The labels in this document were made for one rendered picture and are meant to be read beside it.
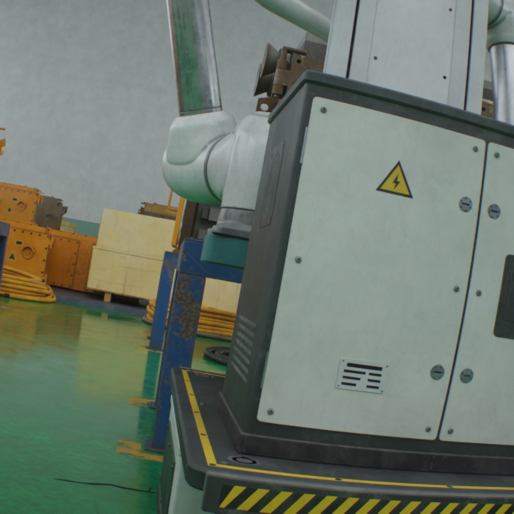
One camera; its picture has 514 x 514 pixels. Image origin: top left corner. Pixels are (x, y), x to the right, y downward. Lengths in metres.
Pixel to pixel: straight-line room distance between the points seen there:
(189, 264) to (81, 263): 6.65
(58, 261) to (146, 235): 1.30
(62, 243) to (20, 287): 2.13
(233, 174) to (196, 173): 0.14
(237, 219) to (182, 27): 0.47
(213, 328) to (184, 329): 4.32
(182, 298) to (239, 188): 0.70
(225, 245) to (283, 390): 0.57
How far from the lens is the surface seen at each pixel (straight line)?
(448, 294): 1.04
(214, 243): 1.49
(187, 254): 2.15
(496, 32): 2.00
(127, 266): 7.99
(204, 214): 4.97
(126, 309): 7.59
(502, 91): 1.93
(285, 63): 2.20
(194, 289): 2.15
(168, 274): 4.80
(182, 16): 1.70
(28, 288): 6.79
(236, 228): 1.49
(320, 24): 1.69
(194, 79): 1.69
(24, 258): 8.10
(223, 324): 6.50
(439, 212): 1.03
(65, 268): 8.77
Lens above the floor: 0.55
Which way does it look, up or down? 2 degrees up
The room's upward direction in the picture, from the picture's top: 10 degrees clockwise
